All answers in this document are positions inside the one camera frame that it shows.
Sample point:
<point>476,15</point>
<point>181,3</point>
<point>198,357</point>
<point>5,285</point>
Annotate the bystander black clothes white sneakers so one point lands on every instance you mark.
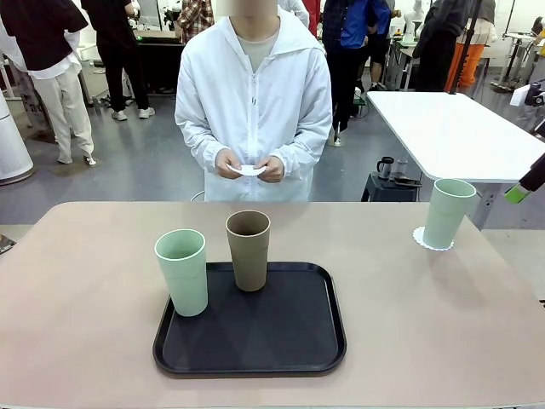
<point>119,51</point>

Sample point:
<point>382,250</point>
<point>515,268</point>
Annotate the person's left hand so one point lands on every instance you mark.
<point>274,168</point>

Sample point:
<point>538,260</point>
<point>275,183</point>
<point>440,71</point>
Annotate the white side table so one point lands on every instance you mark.
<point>447,128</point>

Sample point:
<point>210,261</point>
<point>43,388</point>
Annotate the desk with black panel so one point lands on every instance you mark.
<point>162,64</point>

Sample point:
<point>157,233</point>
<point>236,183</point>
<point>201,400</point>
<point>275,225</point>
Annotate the white scalloped paper coaster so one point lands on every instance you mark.
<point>247,171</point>
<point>417,236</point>

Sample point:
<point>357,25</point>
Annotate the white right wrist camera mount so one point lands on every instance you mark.
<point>519,96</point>

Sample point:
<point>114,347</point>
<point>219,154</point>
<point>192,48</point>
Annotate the bystander in red top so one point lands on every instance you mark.
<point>314,17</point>

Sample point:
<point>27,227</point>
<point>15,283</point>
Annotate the white standing desk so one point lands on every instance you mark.
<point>517,37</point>

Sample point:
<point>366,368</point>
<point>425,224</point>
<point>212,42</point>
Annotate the black flat tool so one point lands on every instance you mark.
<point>406,181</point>

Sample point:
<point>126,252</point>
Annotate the person in white zip jacket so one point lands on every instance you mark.
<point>255,106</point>

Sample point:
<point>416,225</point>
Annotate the bystander in dark grey jacket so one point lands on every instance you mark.
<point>438,42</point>

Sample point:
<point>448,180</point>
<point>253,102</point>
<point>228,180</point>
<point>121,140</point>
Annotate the black plastic serving tray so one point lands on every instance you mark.
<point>255,336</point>

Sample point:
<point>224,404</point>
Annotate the bystander in plaid shirt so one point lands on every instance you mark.
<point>193,19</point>

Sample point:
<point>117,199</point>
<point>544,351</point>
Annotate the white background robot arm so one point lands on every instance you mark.
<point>411,30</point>

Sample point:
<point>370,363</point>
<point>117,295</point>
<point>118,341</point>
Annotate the brown tall cup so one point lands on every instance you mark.
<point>249,260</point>

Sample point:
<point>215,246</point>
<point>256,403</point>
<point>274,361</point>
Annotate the person's right hand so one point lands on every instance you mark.
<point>225,159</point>

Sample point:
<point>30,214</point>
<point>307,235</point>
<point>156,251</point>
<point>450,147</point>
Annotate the black step stool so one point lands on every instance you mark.
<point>383,189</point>

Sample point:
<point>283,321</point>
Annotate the black slanted tripod pole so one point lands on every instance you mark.
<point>466,47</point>

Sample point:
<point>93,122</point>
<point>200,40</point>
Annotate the light green tall cup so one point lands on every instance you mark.
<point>183,281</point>
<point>447,213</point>

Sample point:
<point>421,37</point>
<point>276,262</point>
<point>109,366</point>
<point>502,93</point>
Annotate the bystander in orange trousers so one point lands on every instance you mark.
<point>470,64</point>

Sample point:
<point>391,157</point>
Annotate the bystander in grey trousers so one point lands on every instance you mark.
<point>540,119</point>

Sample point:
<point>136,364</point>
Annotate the bystander in blue jacket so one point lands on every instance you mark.
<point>353,25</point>

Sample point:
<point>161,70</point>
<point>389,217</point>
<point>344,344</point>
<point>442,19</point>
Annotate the dark patterned box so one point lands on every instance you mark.
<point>6,246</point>

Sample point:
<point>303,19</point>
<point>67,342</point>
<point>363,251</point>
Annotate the person's left forearm white sleeve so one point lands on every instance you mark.
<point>308,149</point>

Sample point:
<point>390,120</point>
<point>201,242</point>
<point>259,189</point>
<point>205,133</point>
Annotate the person's right forearm white sleeve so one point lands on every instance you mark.
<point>196,147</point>

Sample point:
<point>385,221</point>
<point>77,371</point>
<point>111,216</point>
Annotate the white cylindrical air purifier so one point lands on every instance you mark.
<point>15,145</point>

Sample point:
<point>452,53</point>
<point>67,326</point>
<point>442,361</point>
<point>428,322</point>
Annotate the bystander black top cream trousers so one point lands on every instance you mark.
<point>42,34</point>

